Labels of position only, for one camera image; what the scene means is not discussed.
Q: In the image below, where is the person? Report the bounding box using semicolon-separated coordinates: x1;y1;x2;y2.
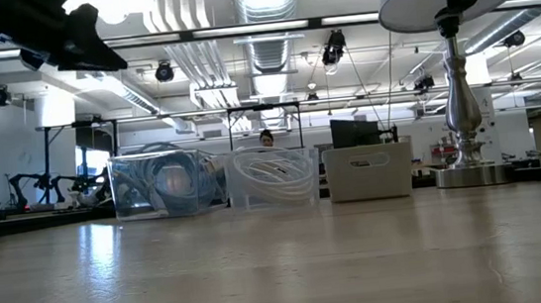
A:
258;128;276;150

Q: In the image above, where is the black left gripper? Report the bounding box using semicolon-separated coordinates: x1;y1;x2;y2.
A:
0;0;130;83

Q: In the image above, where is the white plastic bin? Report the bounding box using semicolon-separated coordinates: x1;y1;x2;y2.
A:
322;140;416;205

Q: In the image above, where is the silver ventilation duct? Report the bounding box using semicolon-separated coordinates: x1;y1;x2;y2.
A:
233;0;313;131

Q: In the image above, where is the light blue cable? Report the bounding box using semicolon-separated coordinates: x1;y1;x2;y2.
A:
112;149;225;221
121;149;228;220
110;149;208;221

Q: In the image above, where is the low clear plastic bin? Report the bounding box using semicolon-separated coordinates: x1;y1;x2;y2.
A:
223;141;324;212

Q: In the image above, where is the black overhead beam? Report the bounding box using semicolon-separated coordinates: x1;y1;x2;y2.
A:
0;0;541;61

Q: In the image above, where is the tall clear plastic bin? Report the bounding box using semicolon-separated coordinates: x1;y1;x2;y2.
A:
106;145;231;225

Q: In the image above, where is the background black rig frame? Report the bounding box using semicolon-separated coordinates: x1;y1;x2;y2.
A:
36;117;125;207

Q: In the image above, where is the black computer monitor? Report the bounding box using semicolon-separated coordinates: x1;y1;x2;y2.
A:
329;113;400;151

